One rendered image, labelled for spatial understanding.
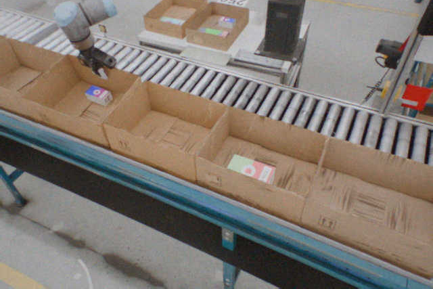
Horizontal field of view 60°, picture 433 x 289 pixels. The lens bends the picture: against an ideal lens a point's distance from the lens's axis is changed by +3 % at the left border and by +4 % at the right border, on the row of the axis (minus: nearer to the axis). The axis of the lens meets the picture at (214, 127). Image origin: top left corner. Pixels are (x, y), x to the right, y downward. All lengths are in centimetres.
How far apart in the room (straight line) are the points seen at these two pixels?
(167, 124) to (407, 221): 97
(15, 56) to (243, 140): 125
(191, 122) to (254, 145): 30
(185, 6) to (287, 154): 160
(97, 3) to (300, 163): 97
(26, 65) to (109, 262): 115
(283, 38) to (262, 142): 87
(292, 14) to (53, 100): 129
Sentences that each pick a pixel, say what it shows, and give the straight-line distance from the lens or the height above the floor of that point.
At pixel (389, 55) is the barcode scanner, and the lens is 184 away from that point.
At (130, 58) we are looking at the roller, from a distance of 231.
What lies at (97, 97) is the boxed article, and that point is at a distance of 172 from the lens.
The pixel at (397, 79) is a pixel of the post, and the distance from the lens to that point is 187.
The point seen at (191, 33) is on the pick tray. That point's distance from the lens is 233.
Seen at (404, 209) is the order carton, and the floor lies 89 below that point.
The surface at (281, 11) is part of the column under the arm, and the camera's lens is 213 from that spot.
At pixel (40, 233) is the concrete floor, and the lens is 254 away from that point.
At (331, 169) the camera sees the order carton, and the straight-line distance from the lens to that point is 148.
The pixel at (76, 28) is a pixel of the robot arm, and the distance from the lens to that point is 151.
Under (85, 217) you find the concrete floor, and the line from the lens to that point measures 249.
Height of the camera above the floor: 200
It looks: 45 degrees down
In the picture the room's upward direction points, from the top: 2 degrees counter-clockwise
